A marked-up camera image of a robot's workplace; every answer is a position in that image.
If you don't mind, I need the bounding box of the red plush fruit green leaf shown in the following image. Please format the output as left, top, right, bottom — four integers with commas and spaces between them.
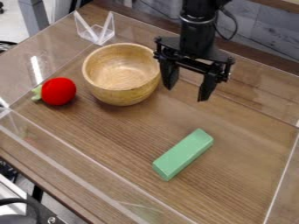
32, 77, 76, 106

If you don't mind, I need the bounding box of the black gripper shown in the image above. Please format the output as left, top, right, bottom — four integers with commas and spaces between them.
154, 37, 235, 102

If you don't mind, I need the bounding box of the black metal base bracket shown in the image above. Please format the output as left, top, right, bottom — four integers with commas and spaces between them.
26, 196, 67, 224

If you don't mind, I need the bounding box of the clear acrylic tray enclosure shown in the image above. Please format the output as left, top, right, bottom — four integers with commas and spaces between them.
0, 17, 299, 224

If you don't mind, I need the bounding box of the wooden bowl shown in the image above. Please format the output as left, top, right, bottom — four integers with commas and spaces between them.
82, 43, 162, 106

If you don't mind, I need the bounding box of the clear acrylic corner bracket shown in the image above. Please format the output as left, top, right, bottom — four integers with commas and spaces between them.
74, 10, 117, 46

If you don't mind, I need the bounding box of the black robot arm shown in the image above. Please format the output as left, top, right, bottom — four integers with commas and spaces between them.
154, 0, 239, 102

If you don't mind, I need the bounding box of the green rectangular block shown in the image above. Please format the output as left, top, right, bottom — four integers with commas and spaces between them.
153, 129, 214, 181

